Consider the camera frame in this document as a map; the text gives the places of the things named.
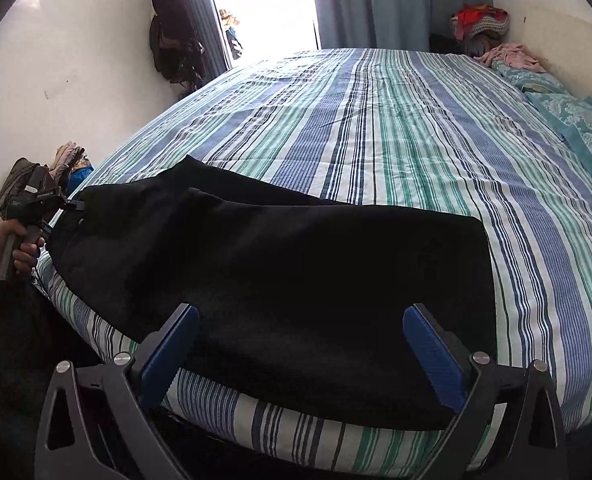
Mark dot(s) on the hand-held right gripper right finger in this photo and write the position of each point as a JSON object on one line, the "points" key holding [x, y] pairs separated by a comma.
{"points": [[433, 360]]}

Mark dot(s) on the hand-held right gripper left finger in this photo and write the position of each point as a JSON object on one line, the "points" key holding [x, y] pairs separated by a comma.
{"points": [[168, 360]]}

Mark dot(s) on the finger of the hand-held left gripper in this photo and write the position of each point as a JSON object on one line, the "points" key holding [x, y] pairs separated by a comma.
{"points": [[74, 205]]}

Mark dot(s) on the black pants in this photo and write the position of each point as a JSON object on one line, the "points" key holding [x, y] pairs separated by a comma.
{"points": [[276, 285]]}

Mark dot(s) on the person's left hand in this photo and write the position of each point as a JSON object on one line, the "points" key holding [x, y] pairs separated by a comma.
{"points": [[5, 245]]}

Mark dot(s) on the blue bag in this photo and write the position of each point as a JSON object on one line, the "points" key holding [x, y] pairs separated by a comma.
{"points": [[79, 180]]}

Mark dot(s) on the olive cloth bundle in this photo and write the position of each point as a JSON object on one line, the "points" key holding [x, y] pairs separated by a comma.
{"points": [[13, 169]]}

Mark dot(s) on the pile of folded clothes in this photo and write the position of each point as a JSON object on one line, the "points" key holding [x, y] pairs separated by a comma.
{"points": [[70, 157]]}

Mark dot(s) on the person's dark clothing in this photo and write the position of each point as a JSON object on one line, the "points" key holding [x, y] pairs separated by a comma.
{"points": [[10, 360]]}

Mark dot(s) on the wooden coat stand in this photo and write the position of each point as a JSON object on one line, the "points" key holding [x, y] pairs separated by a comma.
{"points": [[189, 89]]}

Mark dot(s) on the dark hanging jacket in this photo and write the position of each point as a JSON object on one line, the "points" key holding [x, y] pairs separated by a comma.
{"points": [[173, 25]]}

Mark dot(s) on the narrow blue curtain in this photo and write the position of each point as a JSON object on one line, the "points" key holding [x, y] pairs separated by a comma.
{"points": [[210, 25]]}

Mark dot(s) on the striped bed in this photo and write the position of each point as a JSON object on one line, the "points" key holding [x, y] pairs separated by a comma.
{"points": [[401, 135]]}

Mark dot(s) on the colourful hanging cloth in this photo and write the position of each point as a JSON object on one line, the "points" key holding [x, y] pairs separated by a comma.
{"points": [[230, 30]]}

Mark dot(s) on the large teal patterned pillow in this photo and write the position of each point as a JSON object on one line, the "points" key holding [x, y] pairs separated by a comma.
{"points": [[581, 130]]}

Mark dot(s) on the small teal patterned pillow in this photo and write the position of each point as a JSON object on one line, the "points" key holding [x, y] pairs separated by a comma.
{"points": [[531, 80]]}

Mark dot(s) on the pink crumpled cloth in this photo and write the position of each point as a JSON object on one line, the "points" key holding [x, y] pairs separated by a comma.
{"points": [[513, 57]]}

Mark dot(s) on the dark bedside stand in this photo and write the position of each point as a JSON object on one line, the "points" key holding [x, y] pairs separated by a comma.
{"points": [[476, 46]]}

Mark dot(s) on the cream headboard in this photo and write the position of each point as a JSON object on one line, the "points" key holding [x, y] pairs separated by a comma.
{"points": [[566, 45]]}

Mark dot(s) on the red clothes pile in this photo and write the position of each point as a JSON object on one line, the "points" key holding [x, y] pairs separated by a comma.
{"points": [[478, 20]]}

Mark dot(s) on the wide blue curtain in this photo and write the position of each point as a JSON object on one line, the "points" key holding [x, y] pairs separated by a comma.
{"points": [[401, 0]]}

